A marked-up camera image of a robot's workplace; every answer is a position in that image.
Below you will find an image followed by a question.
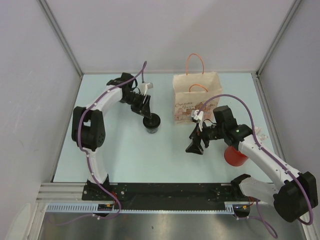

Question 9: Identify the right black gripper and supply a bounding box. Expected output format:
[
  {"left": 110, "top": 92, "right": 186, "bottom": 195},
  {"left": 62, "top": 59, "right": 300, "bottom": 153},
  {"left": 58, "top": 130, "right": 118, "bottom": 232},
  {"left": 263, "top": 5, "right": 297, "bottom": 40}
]
[{"left": 185, "top": 120, "right": 225, "bottom": 155}]

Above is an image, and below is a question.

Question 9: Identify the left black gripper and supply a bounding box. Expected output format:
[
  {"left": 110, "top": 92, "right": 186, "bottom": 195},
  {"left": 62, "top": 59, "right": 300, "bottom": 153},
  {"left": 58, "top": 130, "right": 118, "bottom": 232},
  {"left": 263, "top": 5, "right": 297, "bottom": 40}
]
[{"left": 121, "top": 91, "right": 152, "bottom": 119}]

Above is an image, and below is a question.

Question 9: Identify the black coffee cup lid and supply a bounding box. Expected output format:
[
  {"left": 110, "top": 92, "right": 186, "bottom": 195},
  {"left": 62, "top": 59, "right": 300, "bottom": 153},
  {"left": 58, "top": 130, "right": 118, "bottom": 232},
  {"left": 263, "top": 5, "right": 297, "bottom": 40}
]
[{"left": 142, "top": 113, "right": 161, "bottom": 130}]

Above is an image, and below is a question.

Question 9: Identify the dark translucent coffee cup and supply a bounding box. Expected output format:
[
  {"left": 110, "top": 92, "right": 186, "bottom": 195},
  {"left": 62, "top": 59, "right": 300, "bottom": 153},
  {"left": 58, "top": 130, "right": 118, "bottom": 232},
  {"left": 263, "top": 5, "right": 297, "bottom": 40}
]
[{"left": 146, "top": 127, "right": 159, "bottom": 134}]

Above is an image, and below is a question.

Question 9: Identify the paper takeout bag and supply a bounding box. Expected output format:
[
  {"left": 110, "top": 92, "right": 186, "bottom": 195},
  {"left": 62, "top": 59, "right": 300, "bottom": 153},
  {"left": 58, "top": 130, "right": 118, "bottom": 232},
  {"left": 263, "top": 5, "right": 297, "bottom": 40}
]
[{"left": 172, "top": 53, "right": 223, "bottom": 125}]

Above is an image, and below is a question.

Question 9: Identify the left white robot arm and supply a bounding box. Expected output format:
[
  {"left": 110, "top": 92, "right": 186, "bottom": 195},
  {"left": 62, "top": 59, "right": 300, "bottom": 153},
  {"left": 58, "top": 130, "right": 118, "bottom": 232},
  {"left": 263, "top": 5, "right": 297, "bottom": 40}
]
[{"left": 71, "top": 72, "right": 161, "bottom": 200}]

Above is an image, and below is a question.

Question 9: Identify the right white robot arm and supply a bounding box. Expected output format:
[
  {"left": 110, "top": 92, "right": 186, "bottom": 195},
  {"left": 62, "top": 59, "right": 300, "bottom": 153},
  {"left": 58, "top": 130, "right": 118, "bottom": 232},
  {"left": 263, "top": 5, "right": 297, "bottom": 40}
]
[{"left": 185, "top": 105, "right": 319, "bottom": 223}]

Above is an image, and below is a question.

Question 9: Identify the red straw holder cup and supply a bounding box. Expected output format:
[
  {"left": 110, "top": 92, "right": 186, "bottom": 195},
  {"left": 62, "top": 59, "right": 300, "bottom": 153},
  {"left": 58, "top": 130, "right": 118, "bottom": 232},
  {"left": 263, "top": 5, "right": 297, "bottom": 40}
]
[{"left": 224, "top": 146, "right": 248, "bottom": 167}]

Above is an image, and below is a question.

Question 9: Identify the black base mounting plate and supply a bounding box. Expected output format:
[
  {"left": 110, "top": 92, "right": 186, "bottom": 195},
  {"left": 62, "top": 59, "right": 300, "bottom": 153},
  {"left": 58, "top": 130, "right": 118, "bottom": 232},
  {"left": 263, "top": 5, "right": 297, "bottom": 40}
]
[{"left": 82, "top": 182, "right": 251, "bottom": 211}]

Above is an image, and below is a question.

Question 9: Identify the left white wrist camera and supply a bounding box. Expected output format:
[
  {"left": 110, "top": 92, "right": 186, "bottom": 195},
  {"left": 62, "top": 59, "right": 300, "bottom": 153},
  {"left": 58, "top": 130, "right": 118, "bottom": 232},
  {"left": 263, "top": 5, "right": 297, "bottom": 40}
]
[{"left": 139, "top": 82, "right": 154, "bottom": 95}]

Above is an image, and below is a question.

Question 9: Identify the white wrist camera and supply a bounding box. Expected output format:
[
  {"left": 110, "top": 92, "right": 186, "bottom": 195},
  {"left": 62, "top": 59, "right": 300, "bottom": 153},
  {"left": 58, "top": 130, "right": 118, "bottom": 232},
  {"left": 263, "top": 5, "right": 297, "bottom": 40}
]
[
  {"left": 139, "top": 82, "right": 154, "bottom": 95},
  {"left": 190, "top": 109, "right": 204, "bottom": 132}
]

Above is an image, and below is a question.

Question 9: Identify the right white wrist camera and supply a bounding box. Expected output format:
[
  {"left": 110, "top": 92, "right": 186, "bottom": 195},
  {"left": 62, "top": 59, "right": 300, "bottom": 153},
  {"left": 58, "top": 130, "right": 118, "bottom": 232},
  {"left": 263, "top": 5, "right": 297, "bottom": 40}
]
[{"left": 190, "top": 109, "right": 204, "bottom": 132}]

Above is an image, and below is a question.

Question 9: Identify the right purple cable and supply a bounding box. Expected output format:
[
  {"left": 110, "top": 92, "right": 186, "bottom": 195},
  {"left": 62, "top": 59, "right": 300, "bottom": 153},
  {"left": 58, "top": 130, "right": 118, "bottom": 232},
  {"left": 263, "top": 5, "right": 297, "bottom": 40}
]
[{"left": 198, "top": 93, "right": 316, "bottom": 239}]

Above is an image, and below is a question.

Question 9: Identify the aluminium frame rail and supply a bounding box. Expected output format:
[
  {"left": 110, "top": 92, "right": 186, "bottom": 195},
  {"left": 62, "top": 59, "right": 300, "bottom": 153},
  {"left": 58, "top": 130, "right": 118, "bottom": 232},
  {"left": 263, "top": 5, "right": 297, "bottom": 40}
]
[{"left": 36, "top": 182, "right": 85, "bottom": 203}]

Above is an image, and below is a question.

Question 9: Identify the white slotted cable duct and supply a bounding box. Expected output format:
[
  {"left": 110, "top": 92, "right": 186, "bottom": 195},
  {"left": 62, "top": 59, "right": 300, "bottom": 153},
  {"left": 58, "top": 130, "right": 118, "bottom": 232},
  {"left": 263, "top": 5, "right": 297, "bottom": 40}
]
[{"left": 46, "top": 201, "right": 237, "bottom": 215}]

